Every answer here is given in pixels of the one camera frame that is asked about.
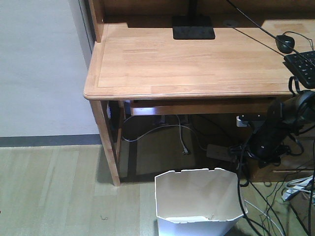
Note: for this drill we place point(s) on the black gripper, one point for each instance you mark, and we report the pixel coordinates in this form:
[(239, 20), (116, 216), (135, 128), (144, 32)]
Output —
[(265, 143)]

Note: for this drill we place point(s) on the white plastic trash bin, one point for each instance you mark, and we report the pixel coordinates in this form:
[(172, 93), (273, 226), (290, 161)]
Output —
[(198, 202)]

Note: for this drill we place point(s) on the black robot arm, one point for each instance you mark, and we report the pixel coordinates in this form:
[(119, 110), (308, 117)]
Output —
[(303, 113)]

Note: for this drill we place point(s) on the white power strip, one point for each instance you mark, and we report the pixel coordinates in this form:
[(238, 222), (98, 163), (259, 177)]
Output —
[(296, 186)]

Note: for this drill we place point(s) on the beige power strip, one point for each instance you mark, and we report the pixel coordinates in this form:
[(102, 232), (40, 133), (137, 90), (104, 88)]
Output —
[(218, 152)]

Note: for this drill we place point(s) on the black keyboard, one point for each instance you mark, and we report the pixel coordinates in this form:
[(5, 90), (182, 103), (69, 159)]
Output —
[(302, 66)]

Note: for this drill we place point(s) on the black computer mouse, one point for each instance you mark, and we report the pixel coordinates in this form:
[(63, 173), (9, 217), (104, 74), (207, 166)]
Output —
[(284, 43)]

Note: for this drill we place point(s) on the black computer monitor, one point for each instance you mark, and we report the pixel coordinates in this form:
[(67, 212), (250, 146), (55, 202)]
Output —
[(192, 26)]

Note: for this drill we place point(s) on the light wooden desk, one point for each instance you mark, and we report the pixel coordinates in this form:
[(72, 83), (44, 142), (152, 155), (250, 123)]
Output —
[(135, 58)]

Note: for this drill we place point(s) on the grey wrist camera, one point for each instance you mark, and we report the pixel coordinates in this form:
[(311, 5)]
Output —
[(249, 120)]

